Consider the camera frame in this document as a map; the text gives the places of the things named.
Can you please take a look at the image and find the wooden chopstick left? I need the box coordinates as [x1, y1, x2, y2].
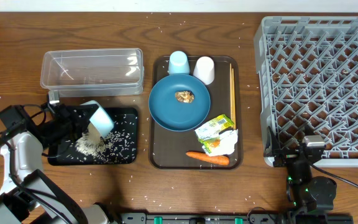
[229, 63, 235, 123]

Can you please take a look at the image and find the white cup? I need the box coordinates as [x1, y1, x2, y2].
[193, 56, 214, 85]

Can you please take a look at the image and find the dark brown serving tray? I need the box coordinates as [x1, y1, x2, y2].
[149, 55, 243, 170]

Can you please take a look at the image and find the clear plastic container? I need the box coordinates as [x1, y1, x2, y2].
[40, 48, 144, 97]

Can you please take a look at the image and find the orange carrot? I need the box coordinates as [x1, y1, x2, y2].
[186, 151, 230, 166]

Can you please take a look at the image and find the light blue bowl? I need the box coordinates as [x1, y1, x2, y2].
[83, 100, 114, 138]

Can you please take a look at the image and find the wooden chopstick right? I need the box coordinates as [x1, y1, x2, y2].
[231, 68, 237, 129]

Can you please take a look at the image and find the crumpled white wrapper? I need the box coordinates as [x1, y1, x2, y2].
[199, 129, 238, 156]

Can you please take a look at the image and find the black plastic tray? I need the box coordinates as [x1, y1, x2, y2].
[47, 107, 139, 166]

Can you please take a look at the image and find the dark blue plate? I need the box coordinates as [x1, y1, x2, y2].
[149, 74, 211, 131]

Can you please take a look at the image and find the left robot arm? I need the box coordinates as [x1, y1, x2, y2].
[0, 101, 114, 223]

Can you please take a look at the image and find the wooden chopstick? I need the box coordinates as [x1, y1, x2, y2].
[231, 68, 237, 129]
[229, 63, 235, 123]

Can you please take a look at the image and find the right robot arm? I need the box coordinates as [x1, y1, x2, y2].
[264, 127, 337, 223]

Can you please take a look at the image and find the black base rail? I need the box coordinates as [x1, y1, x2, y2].
[118, 212, 354, 224]

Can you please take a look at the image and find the pile of white rice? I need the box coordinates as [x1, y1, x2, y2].
[57, 113, 136, 164]

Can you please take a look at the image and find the grey dishwasher rack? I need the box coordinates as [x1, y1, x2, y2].
[254, 16, 358, 167]

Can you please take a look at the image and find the light blue cup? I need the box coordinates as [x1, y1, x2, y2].
[168, 51, 190, 75]

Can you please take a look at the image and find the brown mushroom food scrap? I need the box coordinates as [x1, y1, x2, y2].
[175, 90, 195, 103]

